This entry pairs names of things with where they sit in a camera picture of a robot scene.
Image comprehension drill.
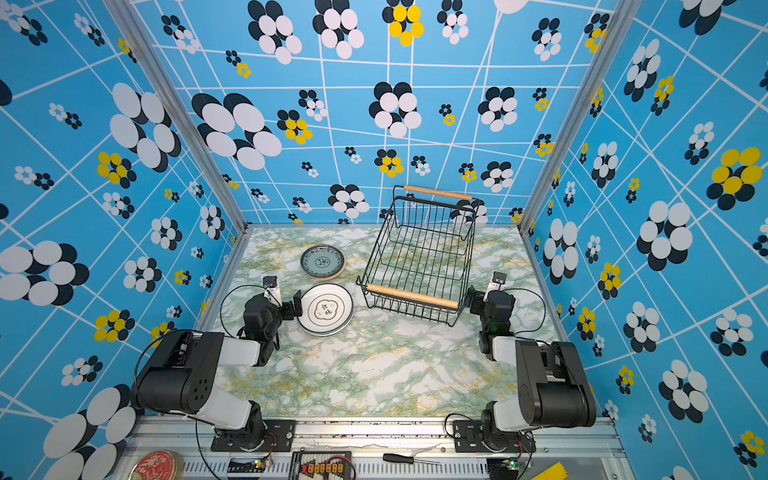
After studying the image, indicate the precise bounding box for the white plate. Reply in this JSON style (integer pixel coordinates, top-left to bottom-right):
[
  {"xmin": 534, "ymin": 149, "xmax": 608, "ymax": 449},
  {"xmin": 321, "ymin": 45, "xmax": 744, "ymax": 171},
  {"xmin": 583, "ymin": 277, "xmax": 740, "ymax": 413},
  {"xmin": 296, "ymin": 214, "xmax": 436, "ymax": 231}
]
[{"xmin": 298, "ymin": 283, "xmax": 354, "ymax": 337}]

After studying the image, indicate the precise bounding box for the black wire dish rack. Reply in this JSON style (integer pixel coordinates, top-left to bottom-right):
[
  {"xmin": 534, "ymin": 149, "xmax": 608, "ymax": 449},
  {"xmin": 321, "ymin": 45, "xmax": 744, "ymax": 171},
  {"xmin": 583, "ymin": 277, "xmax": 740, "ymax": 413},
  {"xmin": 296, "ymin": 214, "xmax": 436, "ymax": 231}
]
[{"xmin": 356, "ymin": 185, "xmax": 485, "ymax": 327}]

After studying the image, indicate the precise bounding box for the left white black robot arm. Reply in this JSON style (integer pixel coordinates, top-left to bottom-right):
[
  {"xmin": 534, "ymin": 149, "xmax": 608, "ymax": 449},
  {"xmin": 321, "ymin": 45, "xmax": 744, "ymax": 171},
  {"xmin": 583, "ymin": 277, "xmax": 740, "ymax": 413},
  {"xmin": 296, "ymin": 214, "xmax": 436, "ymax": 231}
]
[{"xmin": 131, "ymin": 288, "xmax": 303, "ymax": 442}]

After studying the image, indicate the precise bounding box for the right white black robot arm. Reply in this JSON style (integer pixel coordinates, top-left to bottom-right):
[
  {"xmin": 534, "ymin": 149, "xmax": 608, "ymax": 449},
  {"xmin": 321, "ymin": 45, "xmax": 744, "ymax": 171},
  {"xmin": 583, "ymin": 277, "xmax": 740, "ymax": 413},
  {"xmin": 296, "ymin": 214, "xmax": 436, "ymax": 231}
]
[{"xmin": 465, "ymin": 288, "xmax": 597, "ymax": 438}]

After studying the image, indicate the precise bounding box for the small circuit board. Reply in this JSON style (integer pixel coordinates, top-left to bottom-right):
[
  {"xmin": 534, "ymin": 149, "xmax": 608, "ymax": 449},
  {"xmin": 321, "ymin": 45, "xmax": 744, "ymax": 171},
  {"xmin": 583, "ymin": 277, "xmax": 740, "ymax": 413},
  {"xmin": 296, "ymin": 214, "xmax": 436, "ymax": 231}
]
[{"xmin": 227, "ymin": 458, "xmax": 267, "ymax": 475}]

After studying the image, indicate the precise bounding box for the black terminal block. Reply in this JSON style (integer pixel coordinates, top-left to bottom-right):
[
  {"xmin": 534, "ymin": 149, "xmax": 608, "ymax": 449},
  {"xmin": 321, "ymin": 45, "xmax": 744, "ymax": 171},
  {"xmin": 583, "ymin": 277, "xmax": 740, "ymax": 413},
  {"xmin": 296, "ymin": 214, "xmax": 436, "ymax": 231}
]
[{"xmin": 288, "ymin": 450, "xmax": 357, "ymax": 480}]

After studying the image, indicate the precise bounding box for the yellow paper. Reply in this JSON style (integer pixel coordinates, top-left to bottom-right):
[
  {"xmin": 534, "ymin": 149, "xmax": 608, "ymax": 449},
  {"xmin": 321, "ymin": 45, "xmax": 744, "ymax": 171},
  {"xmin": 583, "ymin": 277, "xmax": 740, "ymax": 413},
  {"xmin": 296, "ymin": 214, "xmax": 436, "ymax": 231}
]
[{"xmin": 532, "ymin": 462, "xmax": 569, "ymax": 480}]

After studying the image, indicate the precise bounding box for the red round tin lid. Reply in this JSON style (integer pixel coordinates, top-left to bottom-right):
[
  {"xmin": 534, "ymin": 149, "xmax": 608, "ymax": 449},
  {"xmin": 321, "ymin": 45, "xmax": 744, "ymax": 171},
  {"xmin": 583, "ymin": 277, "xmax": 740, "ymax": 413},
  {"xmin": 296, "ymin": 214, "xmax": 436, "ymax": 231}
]
[{"xmin": 128, "ymin": 450, "xmax": 184, "ymax": 480}]

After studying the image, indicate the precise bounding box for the black screwdriver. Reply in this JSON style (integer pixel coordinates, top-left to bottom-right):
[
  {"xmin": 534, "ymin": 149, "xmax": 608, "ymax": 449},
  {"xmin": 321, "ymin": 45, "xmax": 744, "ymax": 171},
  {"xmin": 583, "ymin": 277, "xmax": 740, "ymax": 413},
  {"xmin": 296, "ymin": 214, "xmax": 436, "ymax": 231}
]
[{"xmin": 382, "ymin": 453, "xmax": 437, "ymax": 465}]

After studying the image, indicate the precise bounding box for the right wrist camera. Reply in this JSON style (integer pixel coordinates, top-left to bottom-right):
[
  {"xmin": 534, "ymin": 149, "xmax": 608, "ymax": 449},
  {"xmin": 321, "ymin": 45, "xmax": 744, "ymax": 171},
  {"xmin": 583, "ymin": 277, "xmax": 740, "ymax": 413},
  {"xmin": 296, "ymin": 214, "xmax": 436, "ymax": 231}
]
[{"xmin": 484, "ymin": 271, "xmax": 507, "ymax": 298}]

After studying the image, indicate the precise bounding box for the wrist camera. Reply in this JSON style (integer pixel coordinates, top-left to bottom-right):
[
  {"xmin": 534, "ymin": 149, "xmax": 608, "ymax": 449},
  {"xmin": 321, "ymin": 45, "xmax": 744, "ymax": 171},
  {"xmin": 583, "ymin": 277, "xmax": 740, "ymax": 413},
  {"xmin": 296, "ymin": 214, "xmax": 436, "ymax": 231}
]
[
  {"xmin": 484, "ymin": 271, "xmax": 507, "ymax": 298},
  {"xmin": 262, "ymin": 275, "xmax": 282, "ymax": 307}
]

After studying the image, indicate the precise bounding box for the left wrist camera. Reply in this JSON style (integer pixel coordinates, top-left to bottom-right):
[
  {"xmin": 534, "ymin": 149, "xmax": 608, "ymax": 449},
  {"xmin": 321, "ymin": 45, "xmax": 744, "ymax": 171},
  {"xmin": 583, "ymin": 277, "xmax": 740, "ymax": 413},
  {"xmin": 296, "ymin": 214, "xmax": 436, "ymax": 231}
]
[{"xmin": 262, "ymin": 275, "xmax": 282, "ymax": 307}]

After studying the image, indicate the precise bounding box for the right wooden rack handle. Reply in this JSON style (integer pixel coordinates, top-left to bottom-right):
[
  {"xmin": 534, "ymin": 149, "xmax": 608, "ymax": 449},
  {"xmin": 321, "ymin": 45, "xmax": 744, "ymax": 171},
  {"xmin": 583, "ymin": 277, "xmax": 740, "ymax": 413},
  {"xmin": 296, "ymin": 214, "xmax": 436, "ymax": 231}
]
[{"xmin": 366, "ymin": 284, "xmax": 459, "ymax": 309}]

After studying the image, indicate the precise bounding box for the wooden rack handle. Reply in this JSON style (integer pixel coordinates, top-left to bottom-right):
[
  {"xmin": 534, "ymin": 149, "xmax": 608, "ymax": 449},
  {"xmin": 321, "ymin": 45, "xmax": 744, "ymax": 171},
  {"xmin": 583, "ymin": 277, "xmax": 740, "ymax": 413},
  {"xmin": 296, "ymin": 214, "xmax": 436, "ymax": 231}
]
[
  {"xmin": 366, "ymin": 284, "xmax": 459, "ymax": 309},
  {"xmin": 403, "ymin": 185, "xmax": 473, "ymax": 202}
]

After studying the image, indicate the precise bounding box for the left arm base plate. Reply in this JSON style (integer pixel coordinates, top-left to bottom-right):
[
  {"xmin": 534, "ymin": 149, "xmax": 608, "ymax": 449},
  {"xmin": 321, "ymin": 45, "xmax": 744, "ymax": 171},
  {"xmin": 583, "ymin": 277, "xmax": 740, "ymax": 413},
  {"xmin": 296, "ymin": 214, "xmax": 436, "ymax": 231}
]
[{"xmin": 210, "ymin": 419, "xmax": 297, "ymax": 454}]

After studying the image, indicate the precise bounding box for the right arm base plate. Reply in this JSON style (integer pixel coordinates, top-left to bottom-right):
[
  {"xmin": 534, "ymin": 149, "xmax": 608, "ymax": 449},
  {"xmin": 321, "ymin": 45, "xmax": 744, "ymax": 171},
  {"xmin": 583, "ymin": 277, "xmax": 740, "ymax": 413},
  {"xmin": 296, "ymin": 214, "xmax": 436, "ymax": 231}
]
[{"xmin": 448, "ymin": 419, "xmax": 537, "ymax": 455}]

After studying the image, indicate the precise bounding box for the left wooden rack handle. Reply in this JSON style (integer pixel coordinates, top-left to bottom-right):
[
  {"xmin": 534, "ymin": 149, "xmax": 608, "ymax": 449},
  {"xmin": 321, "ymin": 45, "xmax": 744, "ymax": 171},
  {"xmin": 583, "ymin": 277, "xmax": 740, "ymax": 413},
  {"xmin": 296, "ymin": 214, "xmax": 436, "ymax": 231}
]
[{"xmin": 403, "ymin": 185, "xmax": 473, "ymax": 202}]

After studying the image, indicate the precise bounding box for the aluminium frame rail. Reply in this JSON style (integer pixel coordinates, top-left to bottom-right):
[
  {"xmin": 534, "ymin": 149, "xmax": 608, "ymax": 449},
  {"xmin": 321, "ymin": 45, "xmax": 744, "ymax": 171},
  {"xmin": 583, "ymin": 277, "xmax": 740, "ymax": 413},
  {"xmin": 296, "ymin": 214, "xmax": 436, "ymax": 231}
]
[{"xmin": 114, "ymin": 417, "xmax": 635, "ymax": 479}]

